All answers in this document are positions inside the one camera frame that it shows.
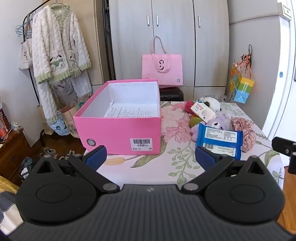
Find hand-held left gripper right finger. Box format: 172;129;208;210
181;146;270;193

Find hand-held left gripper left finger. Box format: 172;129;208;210
30;145;118;193

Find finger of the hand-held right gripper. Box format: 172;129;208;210
271;136;296;158
287;155;296;175

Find pink cardboard box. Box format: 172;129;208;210
73;79;162;155

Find purple plush toy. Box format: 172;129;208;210
191;113;232;142

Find pink floral scrunchie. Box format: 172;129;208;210
230;117;257;152

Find floral tablecloth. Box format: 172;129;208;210
83;101;285;189

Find pair of shoes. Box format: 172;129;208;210
39;148;82;161

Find blue white shopping bag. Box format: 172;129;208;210
49;111;70;136

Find brown paper bag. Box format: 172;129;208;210
37;97;89;139

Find red strawberry plush toy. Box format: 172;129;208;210
184;100;197;115

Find white panda plush toy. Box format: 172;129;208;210
200;97;221;112

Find printed paper sheet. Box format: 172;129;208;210
104;100;160;118

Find white door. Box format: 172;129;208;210
261;0;296;149

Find dark floor bag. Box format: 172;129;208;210
18;157;36;181

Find colourful gift bag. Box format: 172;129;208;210
229;62;255;104

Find black suitcase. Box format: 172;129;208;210
159;87;184;102

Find wooden nightstand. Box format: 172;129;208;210
0;128;32;184

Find black clothes rack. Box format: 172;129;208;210
23;0;60;147

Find yellow blanket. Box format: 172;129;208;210
0;175;19;194

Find pink tote bag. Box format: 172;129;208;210
141;36;183;86

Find dark grey bedding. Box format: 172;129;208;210
0;190;25;235

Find beige cabinet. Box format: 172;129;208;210
63;0;105;87

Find fluffy white pajama jacket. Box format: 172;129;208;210
31;4;92;84

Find white canvas tote bag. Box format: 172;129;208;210
18;14;34;70

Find grey wardrobe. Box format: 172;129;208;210
108;0;230;102

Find blue wire hangers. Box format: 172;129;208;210
15;18;33;38

